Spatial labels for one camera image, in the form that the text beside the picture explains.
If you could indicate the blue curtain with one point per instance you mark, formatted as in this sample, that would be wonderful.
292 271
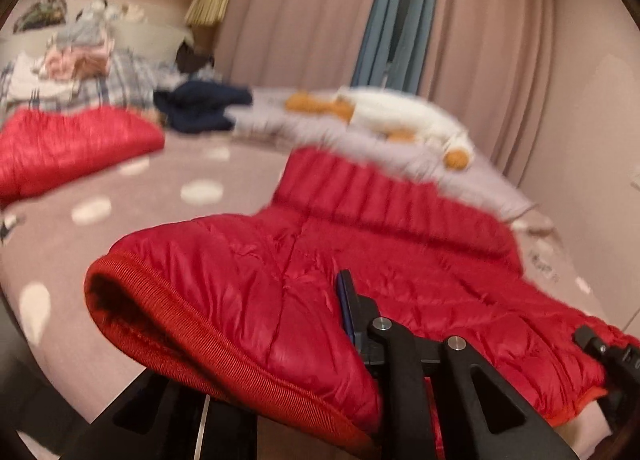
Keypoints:
380 40

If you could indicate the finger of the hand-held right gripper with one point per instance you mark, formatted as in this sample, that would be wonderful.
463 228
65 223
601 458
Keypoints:
589 340

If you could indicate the pink garment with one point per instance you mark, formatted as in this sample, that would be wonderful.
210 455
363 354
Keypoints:
80 60

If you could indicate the plaid blanket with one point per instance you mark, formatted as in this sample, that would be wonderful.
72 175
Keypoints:
125 80

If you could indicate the lilac duvet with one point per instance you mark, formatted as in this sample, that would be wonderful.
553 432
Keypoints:
490 190

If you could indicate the cream plush toy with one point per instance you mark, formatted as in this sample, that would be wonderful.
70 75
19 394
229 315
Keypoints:
134 13

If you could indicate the white and black plush toy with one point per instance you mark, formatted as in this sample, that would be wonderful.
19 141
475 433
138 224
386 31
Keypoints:
97 10

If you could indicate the dark brown garment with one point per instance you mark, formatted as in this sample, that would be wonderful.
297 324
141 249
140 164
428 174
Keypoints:
192 59

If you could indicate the navy garment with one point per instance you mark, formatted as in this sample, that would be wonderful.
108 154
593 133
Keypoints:
200 102

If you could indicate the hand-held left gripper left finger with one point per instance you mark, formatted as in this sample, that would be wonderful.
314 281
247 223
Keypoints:
165 420

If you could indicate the white goose plush toy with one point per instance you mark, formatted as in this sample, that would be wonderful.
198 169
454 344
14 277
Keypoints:
400 112

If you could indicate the beige pillow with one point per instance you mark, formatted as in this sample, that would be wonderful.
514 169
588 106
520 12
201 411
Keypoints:
150 40

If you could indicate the white garment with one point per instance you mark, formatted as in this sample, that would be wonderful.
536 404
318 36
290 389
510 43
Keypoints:
27 75

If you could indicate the pink curtain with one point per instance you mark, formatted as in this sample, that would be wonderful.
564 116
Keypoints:
300 15
490 65

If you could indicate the grey garment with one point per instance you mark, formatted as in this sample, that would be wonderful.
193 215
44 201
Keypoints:
82 34

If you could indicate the floral cushion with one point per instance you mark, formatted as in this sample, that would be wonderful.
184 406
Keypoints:
40 15

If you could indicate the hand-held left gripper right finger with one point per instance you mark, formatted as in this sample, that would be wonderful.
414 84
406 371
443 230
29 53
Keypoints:
344 305

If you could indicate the red down jacket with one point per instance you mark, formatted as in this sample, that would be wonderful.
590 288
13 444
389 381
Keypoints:
250 260
65 145

